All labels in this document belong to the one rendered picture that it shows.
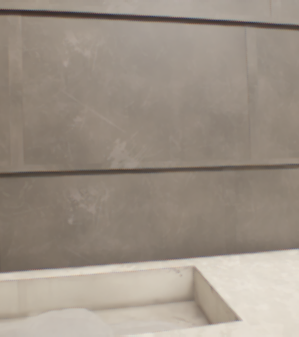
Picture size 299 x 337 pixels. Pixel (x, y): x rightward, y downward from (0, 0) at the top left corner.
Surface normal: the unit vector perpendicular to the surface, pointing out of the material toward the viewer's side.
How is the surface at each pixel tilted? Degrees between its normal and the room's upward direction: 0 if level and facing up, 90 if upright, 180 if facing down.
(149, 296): 90
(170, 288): 90
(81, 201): 90
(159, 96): 90
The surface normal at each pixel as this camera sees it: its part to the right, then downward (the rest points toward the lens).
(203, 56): 0.14, -0.01
